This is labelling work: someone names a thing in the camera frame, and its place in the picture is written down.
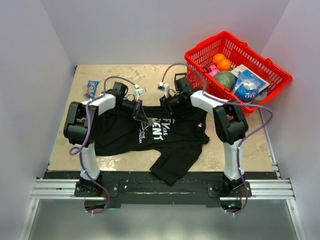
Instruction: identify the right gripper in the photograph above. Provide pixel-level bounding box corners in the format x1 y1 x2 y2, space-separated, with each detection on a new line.
157 93 185 120

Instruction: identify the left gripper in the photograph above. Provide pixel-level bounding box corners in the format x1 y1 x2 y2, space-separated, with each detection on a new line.
116 98 149 123

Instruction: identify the black printed t-shirt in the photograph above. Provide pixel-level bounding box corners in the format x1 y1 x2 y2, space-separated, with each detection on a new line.
94 105 210 185

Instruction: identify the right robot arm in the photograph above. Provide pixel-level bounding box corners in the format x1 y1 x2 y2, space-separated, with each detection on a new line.
157 77 249 197

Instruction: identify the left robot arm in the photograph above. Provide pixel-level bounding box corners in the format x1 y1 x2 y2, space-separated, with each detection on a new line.
63 82 153 197

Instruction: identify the blue candy packet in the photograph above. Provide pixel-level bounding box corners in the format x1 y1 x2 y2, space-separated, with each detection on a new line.
83 80 100 99

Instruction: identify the pink be you box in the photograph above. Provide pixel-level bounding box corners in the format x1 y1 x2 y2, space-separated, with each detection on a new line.
205 63 220 77

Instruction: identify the green netted melon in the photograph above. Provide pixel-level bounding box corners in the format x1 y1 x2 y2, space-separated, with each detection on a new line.
213 71 236 92

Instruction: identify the lower orange fruit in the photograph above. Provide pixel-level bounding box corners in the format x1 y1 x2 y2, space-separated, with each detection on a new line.
216 58 232 72

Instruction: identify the orange fruit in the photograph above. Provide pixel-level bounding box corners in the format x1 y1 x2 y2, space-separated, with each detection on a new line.
212 53 226 64
216 58 232 72

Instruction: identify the upper orange fruit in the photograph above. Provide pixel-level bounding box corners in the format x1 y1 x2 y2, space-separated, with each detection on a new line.
212 53 226 64

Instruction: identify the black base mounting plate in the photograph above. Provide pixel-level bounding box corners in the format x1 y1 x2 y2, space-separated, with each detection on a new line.
43 171 279 210

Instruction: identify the blue plastic package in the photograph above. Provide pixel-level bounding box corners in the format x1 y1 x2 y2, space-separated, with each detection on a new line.
234 77 259 103

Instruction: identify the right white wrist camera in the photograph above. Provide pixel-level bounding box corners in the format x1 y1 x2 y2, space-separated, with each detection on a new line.
157 81 170 98

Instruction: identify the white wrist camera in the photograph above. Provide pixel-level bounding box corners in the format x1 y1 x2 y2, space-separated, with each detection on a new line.
157 81 170 98
133 87 147 101

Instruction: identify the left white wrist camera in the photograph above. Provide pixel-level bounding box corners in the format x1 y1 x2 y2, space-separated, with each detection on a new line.
133 87 147 101

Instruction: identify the black wire frame cube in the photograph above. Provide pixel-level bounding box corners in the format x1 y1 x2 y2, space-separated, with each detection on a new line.
174 72 188 84

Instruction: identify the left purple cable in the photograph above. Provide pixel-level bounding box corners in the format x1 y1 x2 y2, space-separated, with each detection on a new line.
68 76 140 215

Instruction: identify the purple cable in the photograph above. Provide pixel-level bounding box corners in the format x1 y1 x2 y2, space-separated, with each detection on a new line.
68 76 140 215
161 62 274 216

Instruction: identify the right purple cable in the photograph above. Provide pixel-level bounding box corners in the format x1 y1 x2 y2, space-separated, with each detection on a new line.
161 62 274 216

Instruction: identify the aluminium rail frame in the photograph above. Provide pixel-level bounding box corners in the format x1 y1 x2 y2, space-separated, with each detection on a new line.
19 146 306 240

